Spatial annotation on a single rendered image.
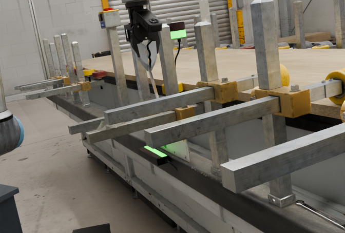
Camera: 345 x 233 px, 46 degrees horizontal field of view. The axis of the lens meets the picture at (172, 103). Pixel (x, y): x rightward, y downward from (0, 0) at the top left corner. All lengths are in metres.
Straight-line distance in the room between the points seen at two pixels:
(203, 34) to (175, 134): 0.41
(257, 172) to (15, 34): 8.53
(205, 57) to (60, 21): 8.06
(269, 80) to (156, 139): 0.30
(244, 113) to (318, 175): 0.44
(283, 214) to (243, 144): 0.52
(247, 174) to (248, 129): 0.87
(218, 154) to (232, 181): 0.64
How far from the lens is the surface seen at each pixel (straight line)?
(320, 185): 1.19
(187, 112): 1.27
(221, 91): 1.02
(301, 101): 0.84
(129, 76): 2.11
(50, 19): 9.03
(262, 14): 0.87
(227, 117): 0.78
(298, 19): 2.38
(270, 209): 0.97
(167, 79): 1.31
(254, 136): 1.36
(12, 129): 1.78
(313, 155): 0.57
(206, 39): 1.08
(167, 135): 0.72
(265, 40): 0.87
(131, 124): 1.23
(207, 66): 1.08
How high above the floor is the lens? 1.15
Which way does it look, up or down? 12 degrees down
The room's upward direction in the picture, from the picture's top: 9 degrees counter-clockwise
